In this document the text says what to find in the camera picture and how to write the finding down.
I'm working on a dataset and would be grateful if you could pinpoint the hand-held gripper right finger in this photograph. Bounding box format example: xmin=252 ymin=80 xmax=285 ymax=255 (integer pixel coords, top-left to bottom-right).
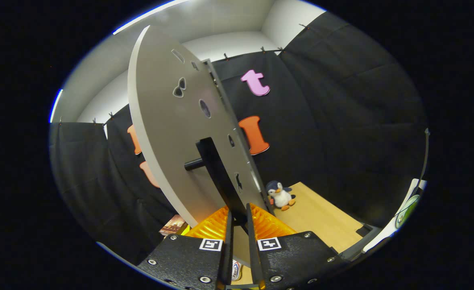
xmin=246 ymin=203 xmax=348 ymax=290

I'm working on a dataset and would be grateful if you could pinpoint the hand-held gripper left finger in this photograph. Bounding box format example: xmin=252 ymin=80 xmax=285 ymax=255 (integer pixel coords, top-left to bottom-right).
xmin=137 ymin=205 xmax=234 ymax=290

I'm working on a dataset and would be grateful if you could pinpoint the dark grey shoe cabinet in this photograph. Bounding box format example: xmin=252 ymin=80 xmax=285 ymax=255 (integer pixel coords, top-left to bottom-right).
xmin=203 ymin=58 xmax=270 ymax=204

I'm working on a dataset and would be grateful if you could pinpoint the beige shoe cabinet door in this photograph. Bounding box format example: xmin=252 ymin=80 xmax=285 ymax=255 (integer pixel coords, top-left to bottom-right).
xmin=127 ymin=25 xmax=273 ymax=266

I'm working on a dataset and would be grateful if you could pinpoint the penguin plush toy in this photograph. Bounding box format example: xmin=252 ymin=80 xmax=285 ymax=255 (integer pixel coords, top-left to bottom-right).
xmin=265 ymin=180 xmax=297 ymax=212

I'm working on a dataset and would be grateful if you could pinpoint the brown picture book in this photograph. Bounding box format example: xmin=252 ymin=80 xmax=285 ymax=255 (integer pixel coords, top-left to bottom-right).
xmin=159 ymin=214 xmax=189 ymax=236

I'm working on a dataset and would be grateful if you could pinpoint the black backdrop cloth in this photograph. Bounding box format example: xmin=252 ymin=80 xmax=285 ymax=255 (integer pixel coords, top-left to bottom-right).
xmin=48 ymin=10 xmax=428 ymax=264

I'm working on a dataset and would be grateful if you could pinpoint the white panel with green disc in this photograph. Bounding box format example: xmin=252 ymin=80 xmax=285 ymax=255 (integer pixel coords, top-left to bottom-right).
xmin=362 ymin=178 xmax=427 ymax=253

